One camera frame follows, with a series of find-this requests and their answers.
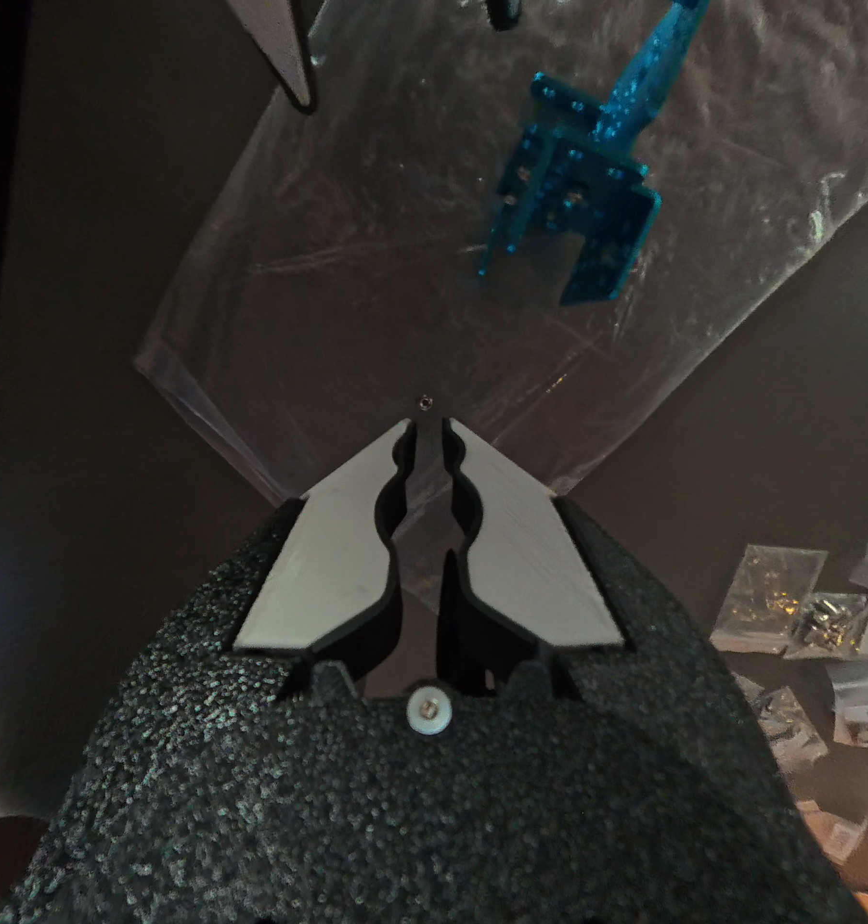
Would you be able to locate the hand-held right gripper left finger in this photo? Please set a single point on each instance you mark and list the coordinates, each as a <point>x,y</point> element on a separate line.
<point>318,577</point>

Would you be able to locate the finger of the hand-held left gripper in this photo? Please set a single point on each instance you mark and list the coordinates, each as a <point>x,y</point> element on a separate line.
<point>506,14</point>
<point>275,36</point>

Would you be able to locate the blue metal bracket assembly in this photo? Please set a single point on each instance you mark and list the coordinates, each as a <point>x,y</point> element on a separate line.
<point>571,188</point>

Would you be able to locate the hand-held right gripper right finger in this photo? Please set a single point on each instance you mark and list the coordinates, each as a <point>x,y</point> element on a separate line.
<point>542,577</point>

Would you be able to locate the pile of small screw bags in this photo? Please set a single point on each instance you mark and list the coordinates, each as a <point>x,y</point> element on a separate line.
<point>773,599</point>

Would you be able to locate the clear plastic bag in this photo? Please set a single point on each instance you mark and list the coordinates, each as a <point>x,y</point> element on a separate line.
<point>332,289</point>

